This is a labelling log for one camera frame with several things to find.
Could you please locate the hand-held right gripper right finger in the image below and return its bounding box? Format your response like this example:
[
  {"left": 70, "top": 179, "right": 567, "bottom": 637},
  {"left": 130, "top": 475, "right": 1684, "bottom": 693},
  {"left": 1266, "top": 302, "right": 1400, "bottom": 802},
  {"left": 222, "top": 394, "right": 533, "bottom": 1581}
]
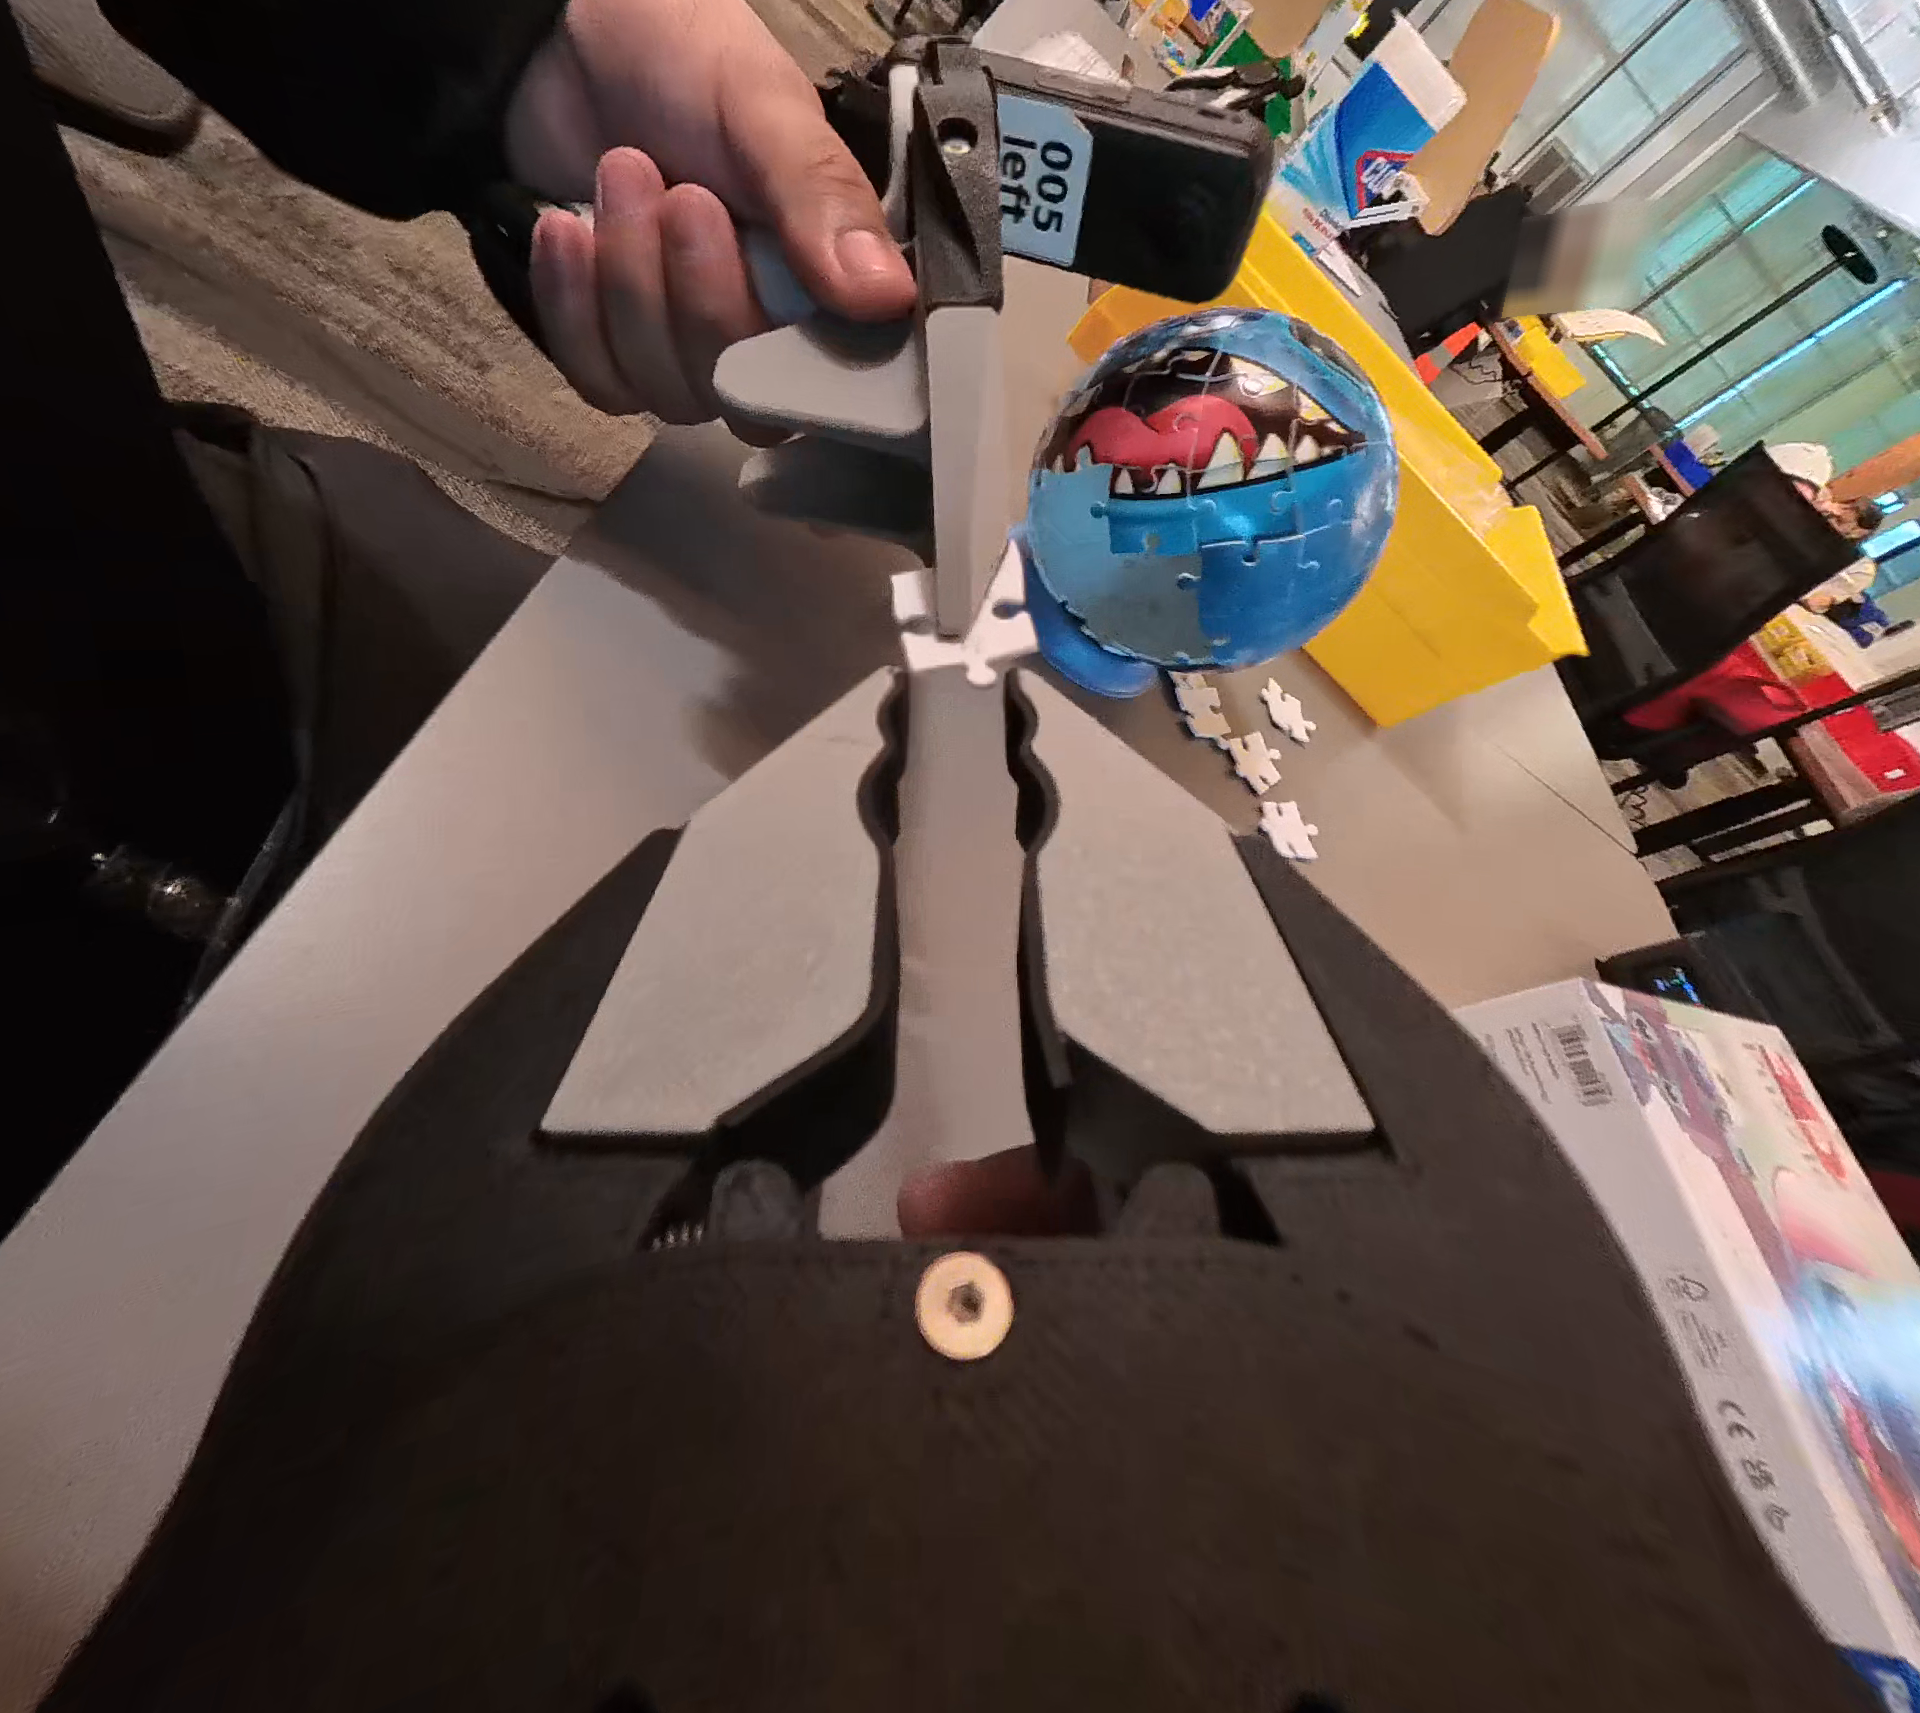
[{"left": 1008, "top": 670, "right": 1378, "bottom": 1176}]

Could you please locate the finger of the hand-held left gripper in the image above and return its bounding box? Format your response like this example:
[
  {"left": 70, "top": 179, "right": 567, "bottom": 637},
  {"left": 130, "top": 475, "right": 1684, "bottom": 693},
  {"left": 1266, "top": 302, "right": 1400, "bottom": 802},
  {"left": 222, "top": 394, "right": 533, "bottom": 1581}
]
[{"left": 925, "top": 302, "right": 1003, "bottom": 638}]

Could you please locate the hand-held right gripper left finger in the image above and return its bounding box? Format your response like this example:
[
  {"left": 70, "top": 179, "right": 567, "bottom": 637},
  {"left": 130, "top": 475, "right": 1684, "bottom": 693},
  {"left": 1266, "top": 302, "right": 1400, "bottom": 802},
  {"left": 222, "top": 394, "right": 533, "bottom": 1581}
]
[{"left": 540, "top": 670, "right": 907, "bottom": 1191}]

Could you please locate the blue puzzle ball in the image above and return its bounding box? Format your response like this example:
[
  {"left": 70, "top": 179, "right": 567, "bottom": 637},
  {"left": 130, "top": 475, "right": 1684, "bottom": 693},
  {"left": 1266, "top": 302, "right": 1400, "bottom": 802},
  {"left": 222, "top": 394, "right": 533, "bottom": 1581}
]
[{"left": 1026, "top": 307, "right": 1403, "bottom": 673}]

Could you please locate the cartoon printed puzzle box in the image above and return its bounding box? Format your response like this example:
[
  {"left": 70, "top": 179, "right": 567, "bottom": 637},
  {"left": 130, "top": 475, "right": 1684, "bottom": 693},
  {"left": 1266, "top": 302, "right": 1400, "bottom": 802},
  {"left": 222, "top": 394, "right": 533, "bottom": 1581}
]
[{"left": 1454, "top": 980, "right": 1920, "bottom": 1672}]

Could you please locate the person's right hand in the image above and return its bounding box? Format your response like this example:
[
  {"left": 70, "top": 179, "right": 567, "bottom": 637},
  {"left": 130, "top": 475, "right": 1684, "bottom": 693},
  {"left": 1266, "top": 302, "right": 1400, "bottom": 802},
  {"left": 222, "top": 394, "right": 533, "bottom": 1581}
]
[{"left": 896, "top": 1144, "right": 1105, "bottom": 1243}]

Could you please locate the person's left hand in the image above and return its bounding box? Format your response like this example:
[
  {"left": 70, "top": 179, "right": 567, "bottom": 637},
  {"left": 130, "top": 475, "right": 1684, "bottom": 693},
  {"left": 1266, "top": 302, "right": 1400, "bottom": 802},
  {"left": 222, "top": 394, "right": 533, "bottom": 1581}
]
[{"left": 502, "top": 0, "right": 921, "bottom": 425}]

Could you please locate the blue white wipes container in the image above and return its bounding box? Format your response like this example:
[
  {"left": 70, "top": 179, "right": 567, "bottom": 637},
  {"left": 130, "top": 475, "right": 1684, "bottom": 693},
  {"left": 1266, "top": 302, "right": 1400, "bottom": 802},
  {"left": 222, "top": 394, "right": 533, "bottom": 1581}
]
[{"left": 1274, "top": 18, "right": 1465, "bottom": 244}]

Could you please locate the narrow cardboard panel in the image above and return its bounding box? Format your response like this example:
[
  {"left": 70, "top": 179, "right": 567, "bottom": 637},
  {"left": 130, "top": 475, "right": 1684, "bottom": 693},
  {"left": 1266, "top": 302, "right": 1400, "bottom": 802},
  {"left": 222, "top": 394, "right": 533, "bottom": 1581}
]
[{"left": 1403, "top": 0, "right": 1562, "bottom": 236}]

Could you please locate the yellow plastic bin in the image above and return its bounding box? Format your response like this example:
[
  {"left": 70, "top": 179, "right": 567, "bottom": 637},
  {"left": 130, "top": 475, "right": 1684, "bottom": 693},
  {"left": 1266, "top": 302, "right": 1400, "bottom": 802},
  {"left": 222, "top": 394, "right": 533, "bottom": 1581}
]
[{"left": 1068, "top": 204, "right": 1590, "bottom": 729}]

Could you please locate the black device with display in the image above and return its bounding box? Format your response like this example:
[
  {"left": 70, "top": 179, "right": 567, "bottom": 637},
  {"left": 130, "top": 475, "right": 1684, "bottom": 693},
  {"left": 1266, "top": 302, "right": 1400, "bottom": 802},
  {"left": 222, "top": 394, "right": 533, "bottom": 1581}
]
[{"left": 1595, "top": 933, "right": 1803, "bottom": 1041}]

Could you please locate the dark metal clip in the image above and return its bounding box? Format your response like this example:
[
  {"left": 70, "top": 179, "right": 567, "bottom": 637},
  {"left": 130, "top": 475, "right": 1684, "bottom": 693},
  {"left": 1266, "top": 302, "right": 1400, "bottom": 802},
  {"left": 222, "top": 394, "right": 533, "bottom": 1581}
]
[{"left": 82, "top": 842, "right": 234, "bottom": 944}]

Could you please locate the black office chair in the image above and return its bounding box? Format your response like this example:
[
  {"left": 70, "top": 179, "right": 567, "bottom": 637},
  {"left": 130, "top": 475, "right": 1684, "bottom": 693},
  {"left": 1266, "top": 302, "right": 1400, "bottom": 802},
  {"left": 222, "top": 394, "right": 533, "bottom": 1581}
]
[{"left": 1561, "top": 445, "right": 1870, "bottom": 755}]

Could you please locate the black round stand base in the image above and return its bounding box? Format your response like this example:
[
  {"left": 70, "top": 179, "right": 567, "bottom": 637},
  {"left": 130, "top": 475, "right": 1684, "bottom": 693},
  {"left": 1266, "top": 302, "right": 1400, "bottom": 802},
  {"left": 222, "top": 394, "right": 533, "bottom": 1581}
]
[{"left": 1506, "top": 224, "right": 1881, "bottom": 492}]

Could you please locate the red covered table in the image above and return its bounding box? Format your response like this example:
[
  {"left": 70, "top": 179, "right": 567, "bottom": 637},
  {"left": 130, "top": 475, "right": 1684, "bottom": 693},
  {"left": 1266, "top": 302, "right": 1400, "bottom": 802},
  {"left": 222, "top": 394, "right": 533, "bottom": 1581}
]
[{"left": 1627, "top": 640, "right": 1920, "bottom": 814}]

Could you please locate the grey office chair seat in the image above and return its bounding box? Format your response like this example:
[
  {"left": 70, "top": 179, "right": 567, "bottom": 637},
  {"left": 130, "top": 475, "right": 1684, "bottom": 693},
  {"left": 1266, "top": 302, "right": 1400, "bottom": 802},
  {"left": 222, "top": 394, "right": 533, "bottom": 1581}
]
[{"left": 0, "top": 0, "right": 204, "bottom": 146}]

